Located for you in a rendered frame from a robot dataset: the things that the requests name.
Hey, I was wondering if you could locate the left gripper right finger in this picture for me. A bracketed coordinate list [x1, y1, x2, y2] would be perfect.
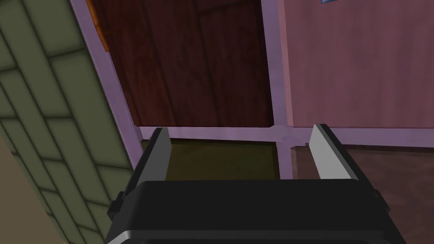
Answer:
[309, 123, 360, 181]

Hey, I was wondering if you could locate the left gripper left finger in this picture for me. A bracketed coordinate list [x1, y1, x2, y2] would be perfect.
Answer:
[126, 127, 172, 196]

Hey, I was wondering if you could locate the dark brown wooden door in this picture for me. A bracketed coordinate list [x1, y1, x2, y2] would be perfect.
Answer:
[86, 0, 275, 128]

